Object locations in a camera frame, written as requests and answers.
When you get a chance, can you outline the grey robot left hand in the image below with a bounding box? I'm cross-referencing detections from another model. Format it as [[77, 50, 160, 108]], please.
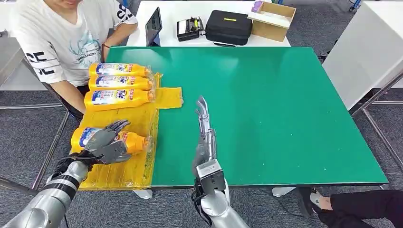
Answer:
[[84, 119, 133, 165]]

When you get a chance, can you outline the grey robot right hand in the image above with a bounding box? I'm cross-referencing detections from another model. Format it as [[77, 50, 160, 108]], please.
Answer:
[[192, 95, 218, 172]]

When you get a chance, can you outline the orange drink bottle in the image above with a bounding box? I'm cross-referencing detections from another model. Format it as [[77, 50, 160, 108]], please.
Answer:
[[70, 126, 153, 155], [89, 62, 153, 78], [88, 75, 155, 91], [84, 88, 155, 111]]

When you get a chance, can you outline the yellow plastic sheet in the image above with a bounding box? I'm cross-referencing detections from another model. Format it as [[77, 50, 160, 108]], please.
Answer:
[[73, 72, 184, 191]]

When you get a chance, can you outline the green table mat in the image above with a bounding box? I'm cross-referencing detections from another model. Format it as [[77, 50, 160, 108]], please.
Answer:
[[105, 46, 388, 189]]

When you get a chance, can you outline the seated person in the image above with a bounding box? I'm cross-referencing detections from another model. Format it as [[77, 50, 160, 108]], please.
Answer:
[[11, 0, 138, 122]]

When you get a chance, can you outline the black label printer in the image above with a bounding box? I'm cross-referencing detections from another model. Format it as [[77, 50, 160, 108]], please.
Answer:
[[176, 16, 205, 42]]

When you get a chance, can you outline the black zipped carry case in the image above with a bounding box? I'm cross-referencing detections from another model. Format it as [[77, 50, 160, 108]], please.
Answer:
[[205, 10, 253, 47]]

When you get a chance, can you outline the black tablet on stand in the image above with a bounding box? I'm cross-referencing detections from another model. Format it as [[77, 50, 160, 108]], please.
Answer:
[[145, 7, 163, 47]]

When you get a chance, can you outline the open cardboard box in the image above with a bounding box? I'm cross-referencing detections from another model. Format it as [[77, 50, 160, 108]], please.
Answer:
[[248, 0, 297, 43]]

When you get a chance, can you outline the white table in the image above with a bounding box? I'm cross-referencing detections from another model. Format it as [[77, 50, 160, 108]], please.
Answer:
[[126, 0, 291, 48]]

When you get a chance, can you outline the pale table with metal legs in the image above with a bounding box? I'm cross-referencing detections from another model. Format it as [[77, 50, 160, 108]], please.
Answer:
[[321, 0, 403, 172]]

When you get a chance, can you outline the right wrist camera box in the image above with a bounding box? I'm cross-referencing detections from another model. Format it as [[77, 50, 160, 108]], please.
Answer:
[[195, 159, 226, 196]]

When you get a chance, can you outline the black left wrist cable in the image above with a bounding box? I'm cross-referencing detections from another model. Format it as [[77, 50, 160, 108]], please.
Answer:
[[54, 150, 96, 175]]

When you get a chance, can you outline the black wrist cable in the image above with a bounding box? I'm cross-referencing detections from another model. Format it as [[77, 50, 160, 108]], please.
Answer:
[[191, 179, 212, 227], [54, 150, 96, 175]]

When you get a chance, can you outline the metal table frame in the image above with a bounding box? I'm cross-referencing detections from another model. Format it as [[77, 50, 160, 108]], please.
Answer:
[[0, 104, 70, 196]]

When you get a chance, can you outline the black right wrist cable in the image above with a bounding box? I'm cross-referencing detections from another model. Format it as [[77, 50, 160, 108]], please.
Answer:
[[191, 179, 212, 227]]

